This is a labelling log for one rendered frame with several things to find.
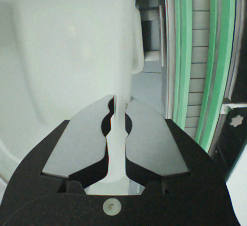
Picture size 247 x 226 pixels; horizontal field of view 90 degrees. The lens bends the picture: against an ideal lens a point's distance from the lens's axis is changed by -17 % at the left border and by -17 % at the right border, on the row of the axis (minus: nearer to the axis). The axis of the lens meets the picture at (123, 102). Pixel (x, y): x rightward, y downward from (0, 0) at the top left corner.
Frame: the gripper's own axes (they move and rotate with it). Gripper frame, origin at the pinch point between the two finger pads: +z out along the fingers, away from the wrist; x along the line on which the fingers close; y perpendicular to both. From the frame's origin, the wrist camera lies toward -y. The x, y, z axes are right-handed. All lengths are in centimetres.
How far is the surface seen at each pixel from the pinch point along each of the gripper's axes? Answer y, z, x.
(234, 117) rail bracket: 8.3, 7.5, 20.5
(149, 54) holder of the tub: 3.5, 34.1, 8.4
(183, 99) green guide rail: 7.6, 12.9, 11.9
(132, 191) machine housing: 71, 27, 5
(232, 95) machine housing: 12.8, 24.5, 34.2
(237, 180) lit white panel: 27.5, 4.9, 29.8
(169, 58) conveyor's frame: 1.7, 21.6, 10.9
